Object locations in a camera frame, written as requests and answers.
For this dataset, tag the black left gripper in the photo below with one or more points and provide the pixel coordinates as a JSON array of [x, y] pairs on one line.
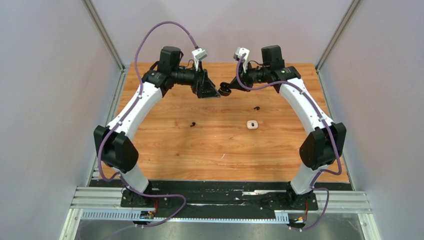
[[204, 87]]

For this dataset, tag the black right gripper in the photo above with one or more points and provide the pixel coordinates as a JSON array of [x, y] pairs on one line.
[[243, 76]]

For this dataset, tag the black earbud charging case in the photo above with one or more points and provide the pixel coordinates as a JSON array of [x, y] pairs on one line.
[[224, 91]]

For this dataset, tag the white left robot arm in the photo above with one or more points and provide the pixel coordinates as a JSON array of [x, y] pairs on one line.
[[113, 142]]

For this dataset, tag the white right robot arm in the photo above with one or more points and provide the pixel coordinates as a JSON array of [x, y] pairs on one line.
[[321, 150]]

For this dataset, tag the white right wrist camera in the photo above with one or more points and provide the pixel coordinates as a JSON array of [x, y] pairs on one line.
[[242, 54]]

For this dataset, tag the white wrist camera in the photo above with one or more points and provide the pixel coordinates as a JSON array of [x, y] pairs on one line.
[[198, 55], [242, 54]]

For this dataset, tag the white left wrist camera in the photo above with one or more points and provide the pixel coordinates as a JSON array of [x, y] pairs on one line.
[[198, 55]]

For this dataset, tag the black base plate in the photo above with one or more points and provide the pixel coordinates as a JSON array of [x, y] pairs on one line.
[[162, 188]]

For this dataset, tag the left aluminium frame post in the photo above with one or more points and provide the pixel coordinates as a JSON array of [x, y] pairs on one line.
[[95, 17]]

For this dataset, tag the aluminium frame post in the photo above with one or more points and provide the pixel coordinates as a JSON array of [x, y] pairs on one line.
[[348, 15], [95, 17]]

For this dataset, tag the right aluminium frame post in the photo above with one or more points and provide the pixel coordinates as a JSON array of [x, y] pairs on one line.
[[348, 15]]

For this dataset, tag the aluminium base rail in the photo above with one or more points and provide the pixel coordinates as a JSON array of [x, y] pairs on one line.
[[117, 198]]

